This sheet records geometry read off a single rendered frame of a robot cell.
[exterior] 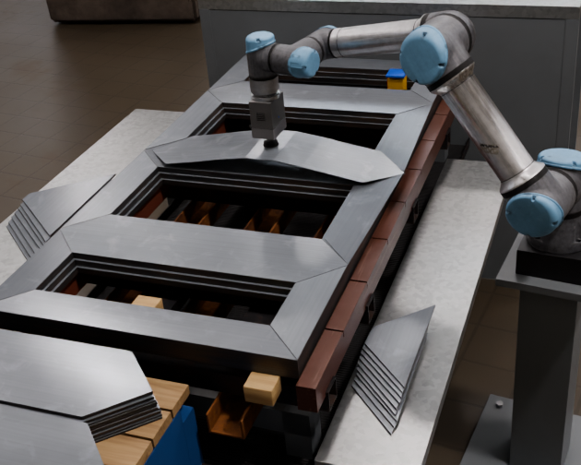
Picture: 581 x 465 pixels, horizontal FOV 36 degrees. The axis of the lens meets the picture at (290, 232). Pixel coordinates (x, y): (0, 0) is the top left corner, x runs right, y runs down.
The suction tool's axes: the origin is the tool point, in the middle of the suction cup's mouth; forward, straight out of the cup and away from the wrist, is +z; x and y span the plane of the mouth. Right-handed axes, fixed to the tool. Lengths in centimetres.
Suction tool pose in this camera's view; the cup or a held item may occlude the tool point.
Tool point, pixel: (271, 148)
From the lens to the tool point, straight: 240.1
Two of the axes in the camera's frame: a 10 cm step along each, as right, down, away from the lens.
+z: 0.9, 8.5, 5.2
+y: -3.8, 5.1, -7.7
